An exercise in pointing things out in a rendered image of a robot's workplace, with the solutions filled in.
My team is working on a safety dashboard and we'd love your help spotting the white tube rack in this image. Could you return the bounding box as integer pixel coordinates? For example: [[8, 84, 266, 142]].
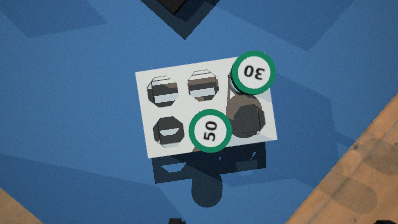
[[136, 57, 277, 157]]

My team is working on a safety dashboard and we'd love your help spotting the blue bench mat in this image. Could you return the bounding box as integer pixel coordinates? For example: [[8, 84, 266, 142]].
[[0, 0, 398, 224]]

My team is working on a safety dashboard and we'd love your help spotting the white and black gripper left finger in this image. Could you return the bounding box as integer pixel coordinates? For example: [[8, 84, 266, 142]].
[[168, 218, 186, 224]]

